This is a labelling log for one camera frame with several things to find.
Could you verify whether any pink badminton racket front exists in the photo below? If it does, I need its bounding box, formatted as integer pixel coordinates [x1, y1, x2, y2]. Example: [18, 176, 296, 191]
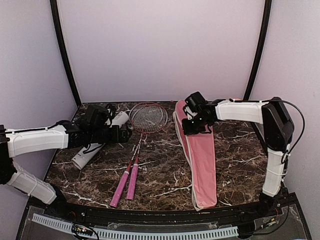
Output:
[126, 102, 168, 200]

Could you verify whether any pink racket cover bag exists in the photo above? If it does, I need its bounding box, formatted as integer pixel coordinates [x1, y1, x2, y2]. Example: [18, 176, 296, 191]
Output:
[172, 100, 217, 211]

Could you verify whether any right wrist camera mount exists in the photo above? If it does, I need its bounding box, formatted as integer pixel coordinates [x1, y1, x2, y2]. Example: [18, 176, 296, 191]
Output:
[183, 105, 200, 123]

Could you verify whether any right black corner post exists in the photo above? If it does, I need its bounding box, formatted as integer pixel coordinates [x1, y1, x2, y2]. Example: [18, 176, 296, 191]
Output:
[243, 0, 273, 100]

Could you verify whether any pink badminton racket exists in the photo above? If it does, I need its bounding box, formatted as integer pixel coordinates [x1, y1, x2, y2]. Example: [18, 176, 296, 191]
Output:
[109, 101, 163, 208]
[126, 102, 168, 200]

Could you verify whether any black corner post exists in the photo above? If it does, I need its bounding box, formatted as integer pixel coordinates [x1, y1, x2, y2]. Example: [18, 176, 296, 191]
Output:
[243, 0, 273, 100]
[49, 0, 82, 108]

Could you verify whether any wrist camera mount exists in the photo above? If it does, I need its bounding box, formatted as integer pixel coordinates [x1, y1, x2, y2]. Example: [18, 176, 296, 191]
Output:
[77, 104, 116, 130]
[183, 105, 200, 123]

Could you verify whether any grey slotted cable duct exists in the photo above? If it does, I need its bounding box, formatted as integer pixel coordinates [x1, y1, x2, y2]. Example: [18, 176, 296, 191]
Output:
[31, 213, 239, 240]

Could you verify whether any white shuttlecock tube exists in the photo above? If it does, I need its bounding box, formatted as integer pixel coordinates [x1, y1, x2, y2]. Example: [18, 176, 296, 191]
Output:
[71, 111, 129, 170]

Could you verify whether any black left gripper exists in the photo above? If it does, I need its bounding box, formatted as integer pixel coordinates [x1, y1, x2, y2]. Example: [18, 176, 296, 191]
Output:
[89, 124, 132, 144]

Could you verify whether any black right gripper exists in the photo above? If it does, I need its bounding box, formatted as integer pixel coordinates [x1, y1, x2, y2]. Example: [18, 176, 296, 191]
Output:
[182, 114, 211, 135]

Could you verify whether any left black corner post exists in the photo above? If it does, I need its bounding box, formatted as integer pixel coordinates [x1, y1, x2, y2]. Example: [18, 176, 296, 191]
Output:
[49, 0, 82, 108]

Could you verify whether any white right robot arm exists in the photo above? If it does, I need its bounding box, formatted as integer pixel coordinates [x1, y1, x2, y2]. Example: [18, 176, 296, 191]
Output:
[182, 91, 296, 217]

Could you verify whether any black front table rail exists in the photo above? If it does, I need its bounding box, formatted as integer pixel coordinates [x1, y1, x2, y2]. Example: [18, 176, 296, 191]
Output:
[45, 200, 284, 226]

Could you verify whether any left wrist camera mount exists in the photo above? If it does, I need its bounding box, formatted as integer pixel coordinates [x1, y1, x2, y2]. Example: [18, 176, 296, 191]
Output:
[77, 104, 116, 130]

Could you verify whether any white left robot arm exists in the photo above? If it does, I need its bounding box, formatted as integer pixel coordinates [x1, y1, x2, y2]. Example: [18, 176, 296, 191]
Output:
[0, 120, 132, 218]

